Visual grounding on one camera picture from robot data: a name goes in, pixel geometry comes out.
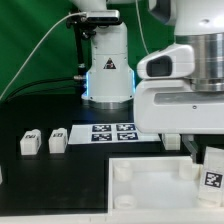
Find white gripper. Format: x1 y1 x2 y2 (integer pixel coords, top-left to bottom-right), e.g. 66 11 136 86
133 79 224 163

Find white square tabletop tray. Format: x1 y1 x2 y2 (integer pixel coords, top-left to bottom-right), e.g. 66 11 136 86
107 156 224 224

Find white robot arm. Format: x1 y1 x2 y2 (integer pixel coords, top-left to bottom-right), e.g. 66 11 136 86
70 0 224 137

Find white sheet with markers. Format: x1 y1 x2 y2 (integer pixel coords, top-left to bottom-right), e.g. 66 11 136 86
69 123 160 145

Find white block left edge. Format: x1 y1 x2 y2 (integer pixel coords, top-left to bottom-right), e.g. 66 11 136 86
0 166 3 185

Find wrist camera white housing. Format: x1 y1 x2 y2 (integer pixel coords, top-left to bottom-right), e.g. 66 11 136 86
137 43 195 80

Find black camera on stand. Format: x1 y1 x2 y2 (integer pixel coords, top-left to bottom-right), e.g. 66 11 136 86
66 10 121 69

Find grey camera cable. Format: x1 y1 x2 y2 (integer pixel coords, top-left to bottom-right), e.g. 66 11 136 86
0 12 88 101

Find black cables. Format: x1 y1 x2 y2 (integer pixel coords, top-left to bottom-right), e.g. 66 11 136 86
3 75 88 103

